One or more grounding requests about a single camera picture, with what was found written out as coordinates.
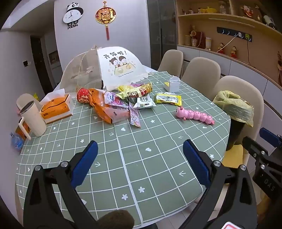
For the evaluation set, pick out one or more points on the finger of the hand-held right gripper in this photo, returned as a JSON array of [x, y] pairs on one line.
[[253, 146], [269, 135]]

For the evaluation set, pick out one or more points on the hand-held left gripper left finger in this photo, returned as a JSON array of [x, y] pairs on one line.
[[86, 158]]

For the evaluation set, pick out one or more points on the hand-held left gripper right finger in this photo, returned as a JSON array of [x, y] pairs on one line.
[[196, 163]]

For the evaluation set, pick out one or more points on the black trash bin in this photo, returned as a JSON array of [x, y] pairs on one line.
[[234, 134]]

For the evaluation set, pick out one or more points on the yellow bin liner bag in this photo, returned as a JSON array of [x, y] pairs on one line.
[[231, 107]]

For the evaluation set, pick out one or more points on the orange snack bag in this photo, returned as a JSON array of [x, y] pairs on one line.
[[102, 109]]

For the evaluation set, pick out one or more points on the red snack cup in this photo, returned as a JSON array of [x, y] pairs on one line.
[[84, 95]]

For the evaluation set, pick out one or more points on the lavender pink wrapper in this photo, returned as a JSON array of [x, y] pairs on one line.
[[134, 117]]

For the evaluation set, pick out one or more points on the dark purple wrapper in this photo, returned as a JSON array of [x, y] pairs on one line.
[[120, 103]]

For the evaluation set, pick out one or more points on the small purple white packet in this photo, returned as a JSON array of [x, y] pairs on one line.
[[110, 98]]

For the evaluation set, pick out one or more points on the yellow packet black print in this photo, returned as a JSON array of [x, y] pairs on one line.
[[167, 99]]

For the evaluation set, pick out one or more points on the plain yellow wrapper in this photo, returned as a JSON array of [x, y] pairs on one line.
[[122, 88]]

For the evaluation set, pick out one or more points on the white milk packet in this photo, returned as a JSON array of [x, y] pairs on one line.
[[143, 102]]

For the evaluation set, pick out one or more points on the yellow brown snack packet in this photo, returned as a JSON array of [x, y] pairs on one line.
[[134, 92]]

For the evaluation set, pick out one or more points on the pink snack wrapper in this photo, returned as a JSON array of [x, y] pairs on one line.
[[137, 84]]

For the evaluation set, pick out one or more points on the person's left forearm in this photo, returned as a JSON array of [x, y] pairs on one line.
[[115, 220]]

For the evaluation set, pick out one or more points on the yellow seat cushion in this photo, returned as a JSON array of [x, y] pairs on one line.
[[233, 156]]

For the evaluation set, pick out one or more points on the pink caterpillar toy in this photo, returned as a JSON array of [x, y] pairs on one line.
[[198, 115]]

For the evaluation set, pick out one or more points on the green checked tablecloth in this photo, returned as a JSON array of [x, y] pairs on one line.
[[154, 132]]

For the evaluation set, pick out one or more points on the beige chair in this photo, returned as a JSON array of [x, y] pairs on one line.
[[171, 61], [25, 100], [200, 70], [242, 88]]

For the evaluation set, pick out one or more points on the orange tissue box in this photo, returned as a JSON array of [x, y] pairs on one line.
[[55, 106]]

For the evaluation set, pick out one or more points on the tall red figure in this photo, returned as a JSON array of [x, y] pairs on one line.
[[279, 68]]

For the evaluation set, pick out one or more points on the orange packet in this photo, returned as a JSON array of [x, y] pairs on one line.
[[22, 130]]

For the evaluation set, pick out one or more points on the blue water bottle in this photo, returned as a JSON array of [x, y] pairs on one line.
[[17, 142]]

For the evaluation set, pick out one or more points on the beige dining chairs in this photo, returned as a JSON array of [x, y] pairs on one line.
[[242, 68]]

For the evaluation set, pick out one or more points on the yellow plastic bag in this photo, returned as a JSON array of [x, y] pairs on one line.
[[35, 96]]

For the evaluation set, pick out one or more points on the white toothpick box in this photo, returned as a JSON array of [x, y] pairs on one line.
[[173, 84]]

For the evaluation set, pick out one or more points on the red seated figurine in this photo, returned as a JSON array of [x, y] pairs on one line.
[[221, 48], [233, 52]]

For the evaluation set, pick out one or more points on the mesh food cover cartoon print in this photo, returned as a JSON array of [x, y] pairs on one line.
[[119, 66]]

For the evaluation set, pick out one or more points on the white yellow tumbler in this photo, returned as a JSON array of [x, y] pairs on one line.
[[208, 44]]

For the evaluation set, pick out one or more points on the dark red gift bag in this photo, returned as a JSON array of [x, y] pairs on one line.
[[200, 39]]

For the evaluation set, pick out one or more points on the small clear cup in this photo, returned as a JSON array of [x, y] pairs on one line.
[[193, 42]]

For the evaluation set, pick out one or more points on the clear storage jar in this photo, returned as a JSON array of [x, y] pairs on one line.
[[187, 40]]

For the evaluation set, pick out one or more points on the large red shelf figurine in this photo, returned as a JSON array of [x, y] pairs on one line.
[[247, 11]]

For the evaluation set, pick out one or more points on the flower ornament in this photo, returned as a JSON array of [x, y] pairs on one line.
[[193, 33]]

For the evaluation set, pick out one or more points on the glass shelf jar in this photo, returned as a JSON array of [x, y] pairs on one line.
[[223, 7]]

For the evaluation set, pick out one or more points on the yellow shelf toy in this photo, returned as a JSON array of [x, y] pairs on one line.
[[208, 10]]

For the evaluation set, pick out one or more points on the wooden wall shelf unit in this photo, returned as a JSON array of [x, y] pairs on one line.
[[260, 50]]

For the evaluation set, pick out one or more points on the black wall power strip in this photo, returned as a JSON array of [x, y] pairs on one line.
[[229, 32]]

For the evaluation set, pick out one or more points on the black wall switch panel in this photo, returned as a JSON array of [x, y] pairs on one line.
[[25, 63]]

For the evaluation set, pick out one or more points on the panda wall clock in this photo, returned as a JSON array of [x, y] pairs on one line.
[[71, 16]]

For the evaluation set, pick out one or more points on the red round wall ornament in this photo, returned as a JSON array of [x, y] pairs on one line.
[[105, 15]]

